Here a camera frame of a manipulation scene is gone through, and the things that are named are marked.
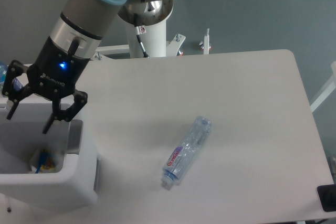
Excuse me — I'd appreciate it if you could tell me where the black device at table edge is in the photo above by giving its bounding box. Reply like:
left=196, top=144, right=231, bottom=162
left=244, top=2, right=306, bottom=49
left=317, top=184, right=336, bottom=212

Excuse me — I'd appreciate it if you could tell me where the white frame at right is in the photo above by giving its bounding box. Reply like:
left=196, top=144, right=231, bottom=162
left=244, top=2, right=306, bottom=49
left=310, top=61, right=335, bottom=113

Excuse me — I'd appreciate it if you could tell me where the white trash can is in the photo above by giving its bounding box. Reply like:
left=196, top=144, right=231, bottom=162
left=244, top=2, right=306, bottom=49
left=1, top=97, right=100, bottom=207

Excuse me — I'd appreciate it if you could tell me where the blue labelled water bottle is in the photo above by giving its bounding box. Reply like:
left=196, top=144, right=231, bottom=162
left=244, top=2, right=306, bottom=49
left=0, top=62, right=23, bottom=91

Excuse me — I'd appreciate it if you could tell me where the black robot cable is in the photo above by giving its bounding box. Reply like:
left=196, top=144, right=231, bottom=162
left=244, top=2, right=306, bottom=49
left=133, top=13, right=150, bottom=59

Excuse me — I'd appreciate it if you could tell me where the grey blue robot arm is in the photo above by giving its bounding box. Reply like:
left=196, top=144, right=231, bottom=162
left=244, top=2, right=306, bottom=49
left=2, top=0, right=160, bottom=133

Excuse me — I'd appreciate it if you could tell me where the colourful snack wrapper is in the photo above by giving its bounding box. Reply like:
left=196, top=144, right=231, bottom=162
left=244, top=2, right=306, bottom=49
left=35, top=149, right=58, bottom=174

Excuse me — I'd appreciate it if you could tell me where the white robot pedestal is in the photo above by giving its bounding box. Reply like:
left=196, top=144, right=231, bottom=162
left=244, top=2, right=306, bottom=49
left=90, top=0, right=186, bottom=61

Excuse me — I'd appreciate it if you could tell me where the white pedestal foot bracket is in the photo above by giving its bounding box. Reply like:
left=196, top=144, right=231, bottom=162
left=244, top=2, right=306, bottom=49
left=199, top=28, right=212, bottom=55

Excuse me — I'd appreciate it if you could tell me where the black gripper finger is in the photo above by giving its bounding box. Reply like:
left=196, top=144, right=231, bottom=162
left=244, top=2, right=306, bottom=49
left=2, top=60, right=33, bottom=120
left=42, top=90, right=88, bottom=134

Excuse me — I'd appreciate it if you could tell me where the crushed clear plastic bottle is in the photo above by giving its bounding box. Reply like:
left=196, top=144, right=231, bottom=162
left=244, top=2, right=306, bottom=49
left=161, top=116, right=212, bottom=190

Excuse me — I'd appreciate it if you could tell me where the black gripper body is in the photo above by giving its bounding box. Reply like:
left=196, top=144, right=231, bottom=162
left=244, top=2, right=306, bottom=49
left=27, top=37, right=89, bottom=100

